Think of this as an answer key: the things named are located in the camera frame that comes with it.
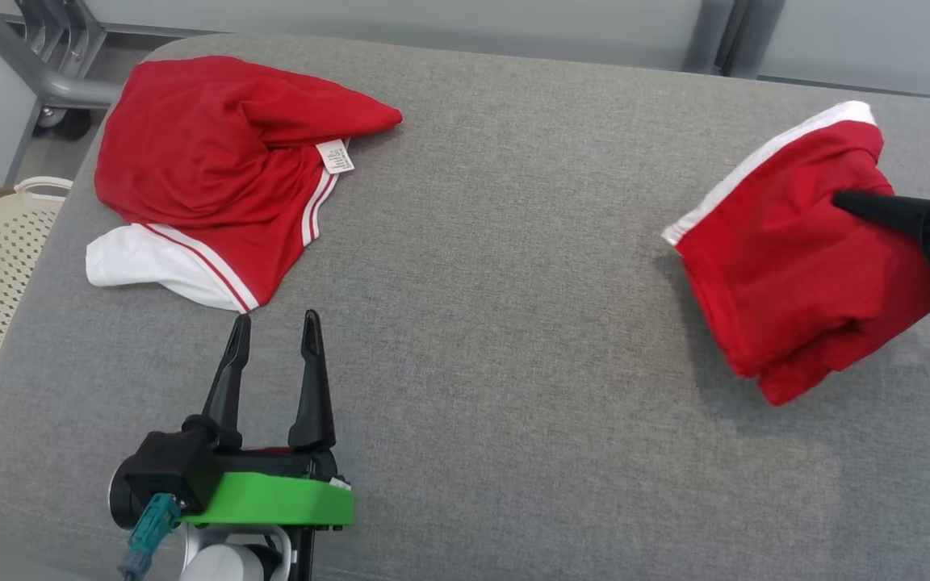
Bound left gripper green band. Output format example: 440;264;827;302
178;310;355;533

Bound red shorts with white stripe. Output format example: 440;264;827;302
662;101;930;406

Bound red basketball jersey white trim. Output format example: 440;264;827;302
86;55;404;314

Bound grey fabric sofa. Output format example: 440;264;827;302
0;32;930;581

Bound teal cable plug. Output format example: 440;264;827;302
118;494;183;579

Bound grey partition post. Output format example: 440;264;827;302
683;0;786;80

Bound grey metal cart frame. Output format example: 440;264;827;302
0;0;127;142

